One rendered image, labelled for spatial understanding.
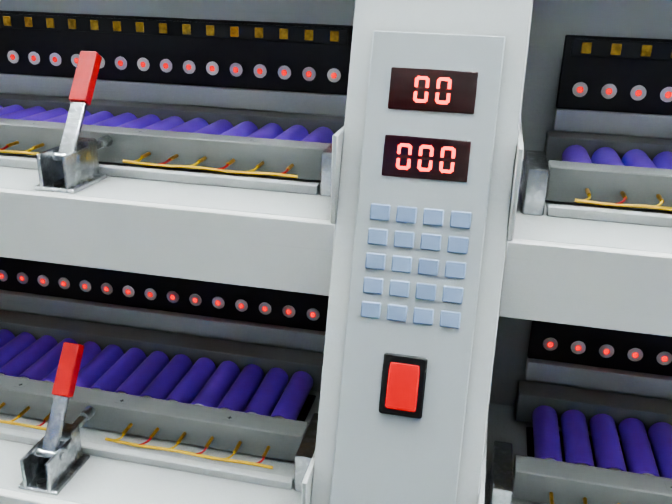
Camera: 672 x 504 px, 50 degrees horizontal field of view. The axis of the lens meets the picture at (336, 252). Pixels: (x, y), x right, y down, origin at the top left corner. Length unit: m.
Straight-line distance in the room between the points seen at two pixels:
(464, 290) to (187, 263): 0.17
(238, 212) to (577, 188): 0.21
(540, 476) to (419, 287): 0.16
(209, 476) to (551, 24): 0.42
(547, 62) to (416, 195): 0.24
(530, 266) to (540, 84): 0.23
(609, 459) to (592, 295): 0.15
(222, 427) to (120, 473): 0.07
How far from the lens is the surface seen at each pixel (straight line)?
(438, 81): 0.39
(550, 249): 0.40
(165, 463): 0.52
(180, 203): 0.44
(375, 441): 0.41
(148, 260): 0.45
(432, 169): 0.39
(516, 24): 0.40
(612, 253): 0.40
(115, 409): 0.54
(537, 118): 0.60
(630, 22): 0.62
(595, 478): 0.50
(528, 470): 0.49
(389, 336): 0.40
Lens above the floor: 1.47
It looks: 5 degrees down
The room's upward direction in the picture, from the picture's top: 5 degrees clockwise
